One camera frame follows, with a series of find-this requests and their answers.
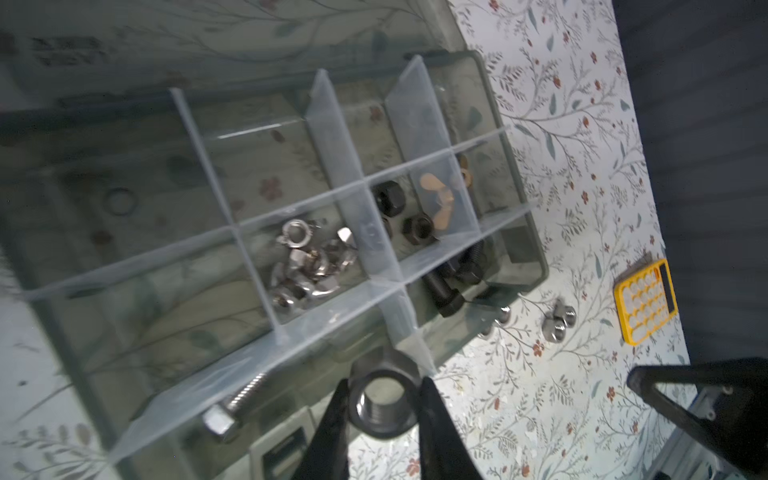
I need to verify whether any black hex nut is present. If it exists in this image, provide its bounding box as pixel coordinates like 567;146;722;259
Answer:
401;213;435;246
372;180;406;217

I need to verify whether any silver cap nut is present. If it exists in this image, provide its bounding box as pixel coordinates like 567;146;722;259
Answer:
348;346;422;440
553;299;578;328
541;317;568;344

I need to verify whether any silver hex bolt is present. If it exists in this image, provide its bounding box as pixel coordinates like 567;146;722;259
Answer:
201;372;269;442

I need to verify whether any silver hex nut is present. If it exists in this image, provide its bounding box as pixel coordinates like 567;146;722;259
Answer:
488;306;511;328

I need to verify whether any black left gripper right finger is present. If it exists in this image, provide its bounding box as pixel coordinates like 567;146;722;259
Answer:
418;377;482;479

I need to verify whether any yellow tray with white cells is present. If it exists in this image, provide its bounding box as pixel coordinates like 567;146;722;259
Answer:
614;258;678;346

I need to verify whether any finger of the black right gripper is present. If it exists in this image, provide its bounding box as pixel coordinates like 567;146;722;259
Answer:
627;358;767;474

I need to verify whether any transparent green compartment organizer box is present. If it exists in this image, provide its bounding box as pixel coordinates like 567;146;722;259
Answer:
1;1;547;479

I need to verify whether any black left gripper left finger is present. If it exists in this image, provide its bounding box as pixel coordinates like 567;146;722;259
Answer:
292;379;350;480

